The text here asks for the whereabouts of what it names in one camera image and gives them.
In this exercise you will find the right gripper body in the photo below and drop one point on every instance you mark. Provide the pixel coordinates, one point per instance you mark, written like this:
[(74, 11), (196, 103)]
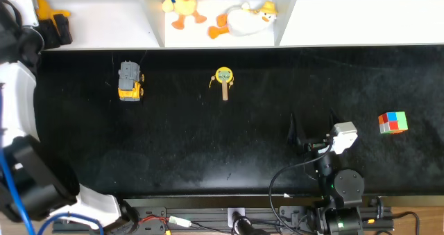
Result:
[(317, 146)]

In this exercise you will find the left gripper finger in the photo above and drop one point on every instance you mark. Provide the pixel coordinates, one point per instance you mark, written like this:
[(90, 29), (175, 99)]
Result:
[(48, 35), (63, 28)]

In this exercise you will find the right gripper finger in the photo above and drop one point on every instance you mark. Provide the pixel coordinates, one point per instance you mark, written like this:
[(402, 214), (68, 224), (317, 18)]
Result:
[(295, 134), (335, 119)]

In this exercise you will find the yellow rubber duck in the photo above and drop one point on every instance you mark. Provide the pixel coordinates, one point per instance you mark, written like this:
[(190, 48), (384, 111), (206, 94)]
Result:
[(44, 9)]

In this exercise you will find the grey and yellow toy truck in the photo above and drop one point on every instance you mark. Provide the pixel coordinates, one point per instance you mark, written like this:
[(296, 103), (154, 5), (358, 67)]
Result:
[(129, 80)]

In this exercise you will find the yellow rattle drum toy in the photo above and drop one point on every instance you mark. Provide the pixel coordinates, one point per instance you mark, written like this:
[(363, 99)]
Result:
[(224, 75)]

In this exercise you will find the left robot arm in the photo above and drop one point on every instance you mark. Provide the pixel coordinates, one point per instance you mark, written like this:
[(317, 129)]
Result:
[(19, 100)]

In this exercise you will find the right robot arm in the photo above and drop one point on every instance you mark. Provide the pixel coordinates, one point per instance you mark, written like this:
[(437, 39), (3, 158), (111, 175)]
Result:
[(348, 184)]

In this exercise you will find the many-coloured puzzle cube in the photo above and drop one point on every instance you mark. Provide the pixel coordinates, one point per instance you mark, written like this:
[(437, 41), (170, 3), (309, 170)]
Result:
[(392, 122)]

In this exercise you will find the white shelf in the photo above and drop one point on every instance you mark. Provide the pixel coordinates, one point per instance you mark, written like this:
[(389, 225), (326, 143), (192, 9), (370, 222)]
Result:
[(347, 20)]

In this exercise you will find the white plush duck yellow hat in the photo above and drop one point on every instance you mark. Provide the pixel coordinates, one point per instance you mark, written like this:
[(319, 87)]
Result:
[(244, 20)]

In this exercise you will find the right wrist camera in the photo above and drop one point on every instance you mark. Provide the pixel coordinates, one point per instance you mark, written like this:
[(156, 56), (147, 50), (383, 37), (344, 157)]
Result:
[(342, 136)]

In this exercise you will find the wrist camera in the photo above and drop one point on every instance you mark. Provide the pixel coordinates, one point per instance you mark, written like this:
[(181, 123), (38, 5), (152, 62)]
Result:
[(342, 136), (25, 6)]

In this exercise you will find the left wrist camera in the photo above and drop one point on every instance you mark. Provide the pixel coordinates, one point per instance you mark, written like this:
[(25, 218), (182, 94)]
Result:
[(25, 6)]

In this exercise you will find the mounting rail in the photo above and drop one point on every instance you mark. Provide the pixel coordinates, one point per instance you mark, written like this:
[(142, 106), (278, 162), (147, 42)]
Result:
[(208, 217)]

